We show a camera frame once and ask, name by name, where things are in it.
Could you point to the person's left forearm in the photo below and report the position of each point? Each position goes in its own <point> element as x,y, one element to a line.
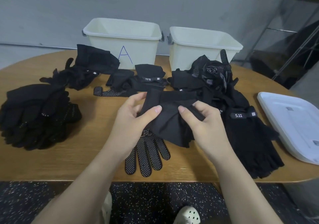
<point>79,196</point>

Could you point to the person's left white shoe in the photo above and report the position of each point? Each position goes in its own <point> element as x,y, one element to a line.
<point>106,206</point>

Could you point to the person's right forearm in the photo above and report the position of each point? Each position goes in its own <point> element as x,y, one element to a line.
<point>249,196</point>

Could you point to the person's white shoe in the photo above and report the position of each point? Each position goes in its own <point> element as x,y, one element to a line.
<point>106,206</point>
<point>187,215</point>

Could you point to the black dotted glove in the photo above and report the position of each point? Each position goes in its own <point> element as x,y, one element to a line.
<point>47,93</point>
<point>47,111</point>
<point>25,97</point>
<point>12,109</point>
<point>32,144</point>
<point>169,122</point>
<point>45,140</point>
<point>10,122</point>
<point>55,123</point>
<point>70,117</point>
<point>57,134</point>
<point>25,127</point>
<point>30,113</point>
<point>62,106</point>
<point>147,156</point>
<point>40,127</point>

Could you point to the white plastic bin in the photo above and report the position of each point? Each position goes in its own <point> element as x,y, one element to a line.
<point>184,54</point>
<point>99,42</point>

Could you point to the pile of black gloves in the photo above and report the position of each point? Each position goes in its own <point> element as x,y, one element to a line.
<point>20,141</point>
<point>94,59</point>

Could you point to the metal rack frame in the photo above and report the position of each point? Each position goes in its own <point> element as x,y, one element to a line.
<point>284,47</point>

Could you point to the white flat tray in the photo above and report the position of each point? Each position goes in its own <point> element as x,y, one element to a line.
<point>294,124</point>

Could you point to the grey wall pipe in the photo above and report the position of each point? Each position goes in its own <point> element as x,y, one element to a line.
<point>40,45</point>

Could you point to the person's right white shoe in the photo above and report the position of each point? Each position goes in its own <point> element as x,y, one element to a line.
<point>187,215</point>

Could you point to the person's left hand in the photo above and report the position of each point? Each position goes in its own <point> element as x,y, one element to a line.
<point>127,129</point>

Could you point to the stack of black gloves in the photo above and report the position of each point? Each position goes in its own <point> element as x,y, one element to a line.
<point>7,134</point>

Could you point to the black fingerless glove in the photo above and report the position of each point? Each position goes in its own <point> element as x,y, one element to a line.
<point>244,141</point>
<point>269,141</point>
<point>254,151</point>
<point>249,126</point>
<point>264,164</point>

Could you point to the person's right hand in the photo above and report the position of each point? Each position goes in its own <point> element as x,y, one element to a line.
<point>212,131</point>

